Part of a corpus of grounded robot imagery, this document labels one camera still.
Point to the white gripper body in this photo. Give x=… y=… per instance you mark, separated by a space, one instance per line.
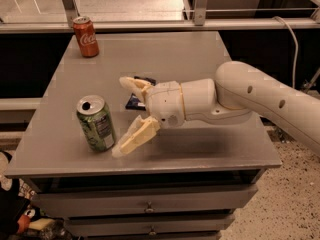
x=165 y=103

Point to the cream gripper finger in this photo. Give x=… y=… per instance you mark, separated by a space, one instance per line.
x=136 y=86
x=132 y=135

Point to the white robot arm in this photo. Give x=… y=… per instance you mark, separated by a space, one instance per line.
x=236 y=90

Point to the green soda can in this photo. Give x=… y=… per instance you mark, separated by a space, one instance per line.
x=95 y=119

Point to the red Coca-Cola can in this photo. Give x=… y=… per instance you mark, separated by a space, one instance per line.
x=85 y=35

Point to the dark blue snack wrapper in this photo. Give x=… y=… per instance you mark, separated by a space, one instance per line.
x=134 y=103

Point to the grey drawer cabinet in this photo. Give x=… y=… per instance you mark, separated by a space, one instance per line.
x=183 y=183

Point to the upper drawer knob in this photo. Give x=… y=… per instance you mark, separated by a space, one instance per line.
x=149 y=208

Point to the drawer knob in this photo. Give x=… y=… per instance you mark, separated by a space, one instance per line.
x=152 y=232
x=149 y=208

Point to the lower drawer knob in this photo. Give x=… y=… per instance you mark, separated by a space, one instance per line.
x=152 y=232

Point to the metal window railing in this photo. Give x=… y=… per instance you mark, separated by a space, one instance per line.
x=55 y=16

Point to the clutter pile on floor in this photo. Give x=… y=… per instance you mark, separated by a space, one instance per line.
x=18 y=219

